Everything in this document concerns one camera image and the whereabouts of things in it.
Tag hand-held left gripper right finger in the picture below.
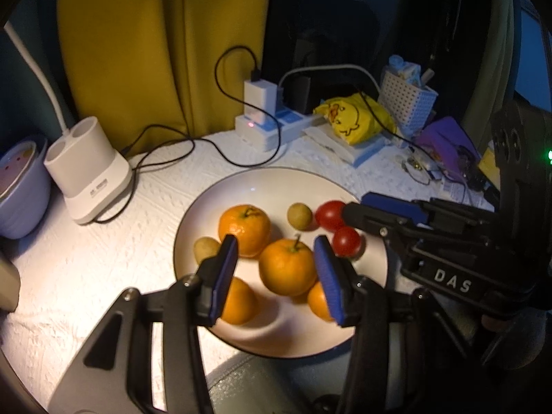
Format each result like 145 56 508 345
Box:
313 235 493 414

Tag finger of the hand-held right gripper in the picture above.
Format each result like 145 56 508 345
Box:
361 192 433 226
342 202 426 252

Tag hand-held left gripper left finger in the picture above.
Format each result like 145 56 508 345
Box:
47 234 240 414

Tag small orange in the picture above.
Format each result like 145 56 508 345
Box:
219 277 258 325
307 281 337 322

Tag red cherry tomato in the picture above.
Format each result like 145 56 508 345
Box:
315 200 348 231
333 226 362 258

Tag tan longan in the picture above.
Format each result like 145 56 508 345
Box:
287 203 313 230
194 236 222 265

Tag large orange with stem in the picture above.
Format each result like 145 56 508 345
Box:
259 234 319 297

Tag white plate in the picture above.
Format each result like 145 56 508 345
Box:
173 167 389 358

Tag person's right hand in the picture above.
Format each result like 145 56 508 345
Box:
480 313 510 334

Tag yellow and white box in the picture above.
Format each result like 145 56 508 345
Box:
477 148 502 191

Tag purple pouch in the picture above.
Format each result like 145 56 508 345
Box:
417 116 480 183

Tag yellow duck bag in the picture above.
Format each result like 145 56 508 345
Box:
312 92 398 146

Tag white perforated basket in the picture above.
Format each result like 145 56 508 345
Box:
378 71 439 137

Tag round grey-green mat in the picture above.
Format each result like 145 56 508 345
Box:
206 345 361 414

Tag white power strip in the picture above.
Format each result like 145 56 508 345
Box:
235 110 329 154

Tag tubes in basket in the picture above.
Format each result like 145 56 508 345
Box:
387 54 433 88

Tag black plug adapter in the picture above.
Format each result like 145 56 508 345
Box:
286 75 312 111

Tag white charger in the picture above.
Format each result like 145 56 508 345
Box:
243 79 277 127

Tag white desk lamp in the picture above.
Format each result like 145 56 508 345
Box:
3 21 134 225

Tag pale green curtain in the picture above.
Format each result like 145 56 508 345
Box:
462 0 520 139

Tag steel tumbler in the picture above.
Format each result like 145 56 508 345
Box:
0 248 22 312

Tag lavender bowl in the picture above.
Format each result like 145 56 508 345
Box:
0 135 52 240

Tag yellow curtain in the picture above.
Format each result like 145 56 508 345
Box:
56 0 277 157

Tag white cable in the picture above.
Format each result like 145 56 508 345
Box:
278 65 383 98

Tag black cable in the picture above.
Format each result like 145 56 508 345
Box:
92 45 282 224

